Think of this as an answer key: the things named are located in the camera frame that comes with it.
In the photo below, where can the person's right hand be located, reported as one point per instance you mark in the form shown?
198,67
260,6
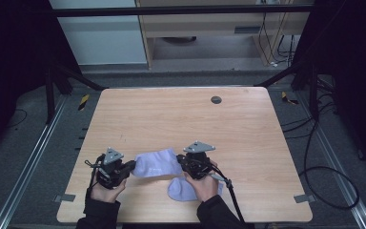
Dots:
206,187

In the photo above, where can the grey round table grommet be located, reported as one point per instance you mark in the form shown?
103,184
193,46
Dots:
216,99

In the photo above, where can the yellow black striped tape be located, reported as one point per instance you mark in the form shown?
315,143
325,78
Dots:
287,98
83,101

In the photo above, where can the light purple sock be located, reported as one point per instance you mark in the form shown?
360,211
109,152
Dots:
157,163
179,191

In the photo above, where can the grey tape piece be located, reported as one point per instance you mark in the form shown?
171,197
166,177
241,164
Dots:
65,197
304,198

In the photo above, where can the light wooden desk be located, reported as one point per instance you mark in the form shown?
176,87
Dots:
203,25

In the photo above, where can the person's left hand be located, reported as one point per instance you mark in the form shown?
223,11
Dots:
106,192

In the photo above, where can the white cabinet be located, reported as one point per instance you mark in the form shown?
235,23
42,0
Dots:
103,35

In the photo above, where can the black metal stand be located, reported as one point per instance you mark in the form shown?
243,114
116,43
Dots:
49,92
313,92

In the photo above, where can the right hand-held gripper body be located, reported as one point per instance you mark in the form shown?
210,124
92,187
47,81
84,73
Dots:
197,164

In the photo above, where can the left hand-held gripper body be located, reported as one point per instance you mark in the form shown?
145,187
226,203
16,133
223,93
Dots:
111,170

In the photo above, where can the aluminium floor rail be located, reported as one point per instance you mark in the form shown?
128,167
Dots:
28,162
340,165

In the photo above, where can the black horizontal frame bar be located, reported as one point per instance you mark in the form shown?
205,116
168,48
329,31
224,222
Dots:
178,11

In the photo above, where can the dark curtain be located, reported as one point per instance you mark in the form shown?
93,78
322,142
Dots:
9,63
355,79

